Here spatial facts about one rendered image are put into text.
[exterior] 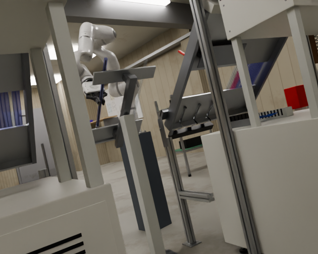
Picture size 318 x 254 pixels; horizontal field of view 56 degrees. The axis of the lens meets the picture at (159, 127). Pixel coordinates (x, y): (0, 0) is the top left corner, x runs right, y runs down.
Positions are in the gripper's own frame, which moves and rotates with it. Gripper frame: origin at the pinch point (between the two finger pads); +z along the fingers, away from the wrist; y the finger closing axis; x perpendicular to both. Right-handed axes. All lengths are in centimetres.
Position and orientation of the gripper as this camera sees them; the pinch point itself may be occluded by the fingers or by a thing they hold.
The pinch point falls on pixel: (100, 101)
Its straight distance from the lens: 159.2
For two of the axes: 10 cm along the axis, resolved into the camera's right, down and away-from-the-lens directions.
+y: 8.4, -1.9, 5.1
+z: 5.0, 6.3, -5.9
